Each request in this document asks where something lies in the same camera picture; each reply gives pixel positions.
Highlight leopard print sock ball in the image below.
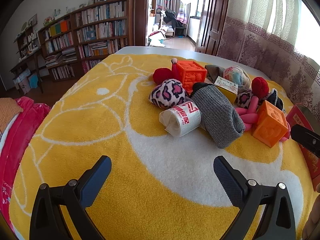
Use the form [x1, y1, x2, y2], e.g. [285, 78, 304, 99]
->
[236, 91, 258, 110]
[149, 79, 189, 110]

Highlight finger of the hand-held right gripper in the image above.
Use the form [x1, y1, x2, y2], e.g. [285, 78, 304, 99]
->
[290, 124, 320, 158]

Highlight white and yellow ointment box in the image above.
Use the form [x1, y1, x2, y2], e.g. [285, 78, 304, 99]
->
[214, 76, 239, 104]

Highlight patterned lace curtain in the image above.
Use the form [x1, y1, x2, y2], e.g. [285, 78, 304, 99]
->
[216, 0, 320, 120]

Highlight dark wooden door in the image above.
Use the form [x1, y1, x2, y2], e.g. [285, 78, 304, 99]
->
[195, 0, 232, 55]

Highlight pile of dark clothes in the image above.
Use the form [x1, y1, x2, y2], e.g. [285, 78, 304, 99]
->
[165, 9, 187, 37]

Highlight orange rubber cube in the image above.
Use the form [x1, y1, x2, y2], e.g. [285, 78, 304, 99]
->
[252, 100, 290, 147]

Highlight grey knit sock roll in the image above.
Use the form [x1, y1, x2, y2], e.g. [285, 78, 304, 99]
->
[191, 82, 246, 149]

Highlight small wooden side shelf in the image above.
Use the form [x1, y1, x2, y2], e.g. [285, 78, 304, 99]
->
[10, 25, 44, 94]

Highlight white toilet paper roll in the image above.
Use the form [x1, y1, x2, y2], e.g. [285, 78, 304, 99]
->
[159, 101, 202, 138]

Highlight pink rubber toy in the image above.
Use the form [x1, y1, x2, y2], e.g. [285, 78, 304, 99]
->
[280, 122, 292, 143]
[234, 96, 265, 132]

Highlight white bag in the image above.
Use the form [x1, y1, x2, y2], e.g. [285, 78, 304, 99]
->
[149, 30, 167, 48]

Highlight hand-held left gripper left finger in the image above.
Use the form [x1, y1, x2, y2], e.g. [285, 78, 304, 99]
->
[29, 155, 112, 240]

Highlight wooden bookshelf with books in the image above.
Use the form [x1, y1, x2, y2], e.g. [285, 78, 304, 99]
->
[39, 0, 130, 82]

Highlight storage boxes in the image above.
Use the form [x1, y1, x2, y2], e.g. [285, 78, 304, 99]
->
[12, 70, 38, 94]

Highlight tan checked cushion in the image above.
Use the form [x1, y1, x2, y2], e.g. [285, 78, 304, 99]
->
[0, 97, 23, 130]

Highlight person's right hand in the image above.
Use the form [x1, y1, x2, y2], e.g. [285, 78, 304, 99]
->
[302, 180, 320, 240]

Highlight red pompom ball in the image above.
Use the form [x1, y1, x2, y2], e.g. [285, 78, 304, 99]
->
[152, 67, 173, 85]
[251, 77, 270, 97]

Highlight pastel sock ball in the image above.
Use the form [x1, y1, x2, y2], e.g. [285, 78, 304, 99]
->
[223, 65, 252, 90]

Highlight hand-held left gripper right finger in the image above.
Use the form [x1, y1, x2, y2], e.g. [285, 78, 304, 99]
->
[213, 155, 297, 240]

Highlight red floral quilt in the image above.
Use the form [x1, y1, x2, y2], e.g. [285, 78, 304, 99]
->
[0, 96, 52, 233]

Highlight hanging clothes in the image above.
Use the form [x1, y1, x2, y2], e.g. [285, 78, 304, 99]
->
[177, 0, 198, 25]

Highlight red-orange rubber cube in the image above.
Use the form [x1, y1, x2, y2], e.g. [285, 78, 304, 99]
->
[171, 58, 208, 93]

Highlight yellow and white towel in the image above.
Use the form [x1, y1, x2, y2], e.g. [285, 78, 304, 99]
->
[9, 54, 315, 240]

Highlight dark grey sock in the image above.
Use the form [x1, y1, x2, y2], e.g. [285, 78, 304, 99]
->
[204, 64, 227, 83]

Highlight white coat rack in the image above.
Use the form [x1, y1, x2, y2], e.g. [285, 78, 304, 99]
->
[160, 0, 170, 28]

